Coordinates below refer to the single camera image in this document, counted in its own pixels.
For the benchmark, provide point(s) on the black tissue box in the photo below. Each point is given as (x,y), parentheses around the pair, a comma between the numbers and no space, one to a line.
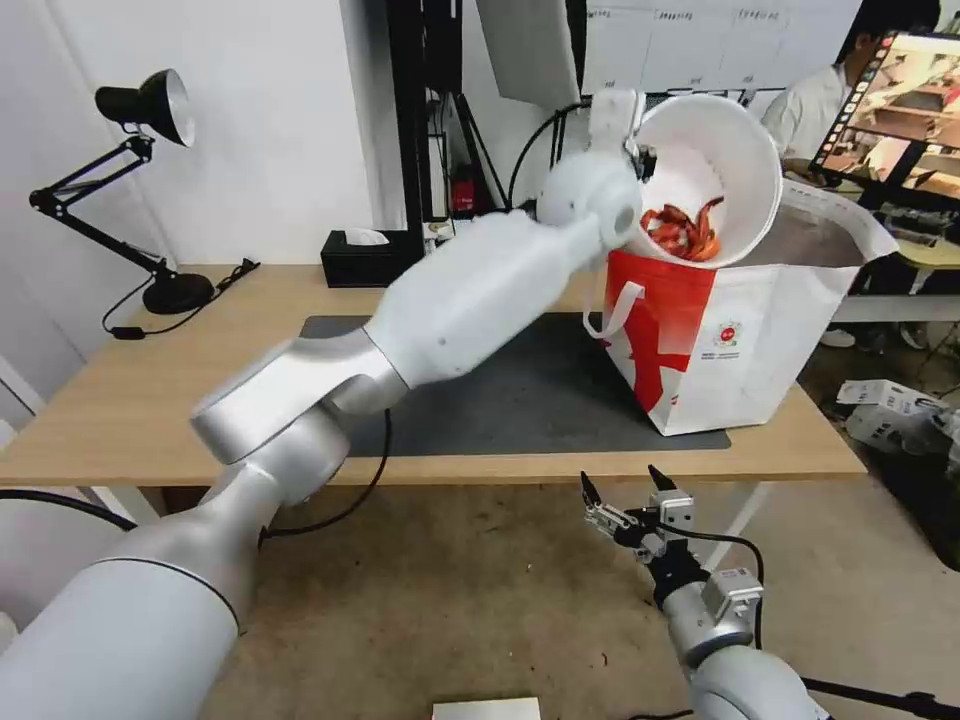
(360,262)

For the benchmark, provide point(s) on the white softbox light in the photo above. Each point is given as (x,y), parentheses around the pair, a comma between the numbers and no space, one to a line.
(529,45)

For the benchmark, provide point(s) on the white shoe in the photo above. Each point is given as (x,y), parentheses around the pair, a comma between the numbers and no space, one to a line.
(838,336)

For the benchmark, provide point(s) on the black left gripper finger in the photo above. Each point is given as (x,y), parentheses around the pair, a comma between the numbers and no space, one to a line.
(648,162)

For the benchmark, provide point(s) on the white paper bowl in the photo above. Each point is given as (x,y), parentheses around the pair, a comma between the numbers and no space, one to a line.
(742,157)

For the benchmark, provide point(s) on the white robot front shell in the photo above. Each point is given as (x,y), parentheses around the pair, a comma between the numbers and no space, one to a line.
(487,709)

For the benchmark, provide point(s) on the black desk lamp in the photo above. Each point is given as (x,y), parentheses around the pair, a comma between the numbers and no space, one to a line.
(150,112)

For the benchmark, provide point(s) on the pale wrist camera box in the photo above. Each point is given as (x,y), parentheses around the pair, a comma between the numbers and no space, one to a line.
(673,510)

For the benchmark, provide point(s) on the small red black box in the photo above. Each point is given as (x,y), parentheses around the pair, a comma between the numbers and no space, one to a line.
(463,199)

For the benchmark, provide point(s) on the person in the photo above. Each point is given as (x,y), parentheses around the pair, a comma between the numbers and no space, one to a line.
(810,112)

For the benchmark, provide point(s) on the red food scraps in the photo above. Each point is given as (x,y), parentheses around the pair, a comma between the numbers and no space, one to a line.
(679,229)

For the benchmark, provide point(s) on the white cardboard box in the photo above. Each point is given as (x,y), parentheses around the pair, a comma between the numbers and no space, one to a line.
(892,412)

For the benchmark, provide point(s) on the white red takeout bag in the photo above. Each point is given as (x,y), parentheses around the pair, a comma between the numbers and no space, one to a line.
(750,345)

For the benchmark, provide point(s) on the black desk mat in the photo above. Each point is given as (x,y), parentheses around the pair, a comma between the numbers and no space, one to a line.
(540,390)

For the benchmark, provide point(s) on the computer monitor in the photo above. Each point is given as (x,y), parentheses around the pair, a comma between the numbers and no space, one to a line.
(900,112)

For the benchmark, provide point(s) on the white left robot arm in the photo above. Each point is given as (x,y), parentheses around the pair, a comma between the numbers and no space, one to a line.
(480,300)

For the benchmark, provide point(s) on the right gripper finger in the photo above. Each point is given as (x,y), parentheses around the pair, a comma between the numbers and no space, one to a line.
(660,481)
(600,510)

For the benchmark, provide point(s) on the white table leg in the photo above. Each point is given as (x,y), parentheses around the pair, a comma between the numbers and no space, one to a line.
(127,504)
(739,517)

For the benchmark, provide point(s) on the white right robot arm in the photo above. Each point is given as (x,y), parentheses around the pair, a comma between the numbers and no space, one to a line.
(739,675)

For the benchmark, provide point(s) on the black metal stand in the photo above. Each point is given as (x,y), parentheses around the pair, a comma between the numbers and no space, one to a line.
(416,112)

